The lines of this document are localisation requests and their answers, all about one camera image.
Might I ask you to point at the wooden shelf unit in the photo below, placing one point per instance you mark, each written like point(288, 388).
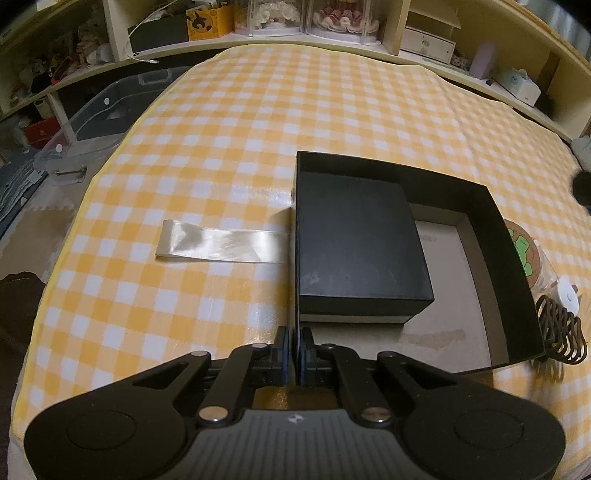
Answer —
point(397, 23)

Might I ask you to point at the clear plastic storage bin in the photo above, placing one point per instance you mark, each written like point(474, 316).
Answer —
point(101, 120)

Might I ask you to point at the pale purple container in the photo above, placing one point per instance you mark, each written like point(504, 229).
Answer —
point(482, 60)

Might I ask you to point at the red box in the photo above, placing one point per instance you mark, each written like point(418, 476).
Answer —
point(41, 133)

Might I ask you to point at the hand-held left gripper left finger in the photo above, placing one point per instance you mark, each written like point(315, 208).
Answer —
point(286, 357)

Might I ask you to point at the cork coaster with green bear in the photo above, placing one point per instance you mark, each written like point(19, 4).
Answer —
point(519, 244)

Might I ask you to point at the small black box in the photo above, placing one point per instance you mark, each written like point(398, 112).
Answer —
point(360, 240)

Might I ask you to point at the doll display case white dress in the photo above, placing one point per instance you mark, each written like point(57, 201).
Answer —
point(272, 16)

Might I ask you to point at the white tissue box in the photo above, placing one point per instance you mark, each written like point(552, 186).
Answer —
point(519, 85)

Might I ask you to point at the large black box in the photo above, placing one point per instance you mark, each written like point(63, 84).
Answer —
point(508, 277)

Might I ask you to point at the brown hair claw clip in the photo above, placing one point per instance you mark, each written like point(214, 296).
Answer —
point(561, 332)

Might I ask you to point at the doll display case red dress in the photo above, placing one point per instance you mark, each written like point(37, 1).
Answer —
point(344, 21)

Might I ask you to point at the yellow white checked tablecloth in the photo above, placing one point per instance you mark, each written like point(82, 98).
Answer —
point(277, 115)

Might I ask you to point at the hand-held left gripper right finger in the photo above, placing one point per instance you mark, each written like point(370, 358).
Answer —
point(303, 357)

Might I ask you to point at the white mini drawer chest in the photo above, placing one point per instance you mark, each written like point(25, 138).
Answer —
point(427, 44)

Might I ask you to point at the dark brown cloth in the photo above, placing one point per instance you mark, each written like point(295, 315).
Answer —
point(18, 314)

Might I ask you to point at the white cloth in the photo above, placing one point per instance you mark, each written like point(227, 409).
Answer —
point(582, 148)

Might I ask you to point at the yellow cardboard box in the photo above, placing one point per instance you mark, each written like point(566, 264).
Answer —
point(207, 23)

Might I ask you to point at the black box on shelf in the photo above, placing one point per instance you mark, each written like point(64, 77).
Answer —
point(157, 34)

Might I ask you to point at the clear case with white disc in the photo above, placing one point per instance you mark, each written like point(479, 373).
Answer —
point(556, 281)

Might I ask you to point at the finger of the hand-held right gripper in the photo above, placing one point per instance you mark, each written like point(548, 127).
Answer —
point(582, 189)

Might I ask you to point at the clear plastic strip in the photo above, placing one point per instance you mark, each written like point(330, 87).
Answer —
point(217, 242)

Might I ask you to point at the stack of grey cloth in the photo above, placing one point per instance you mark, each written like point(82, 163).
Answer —
point(18, 184)

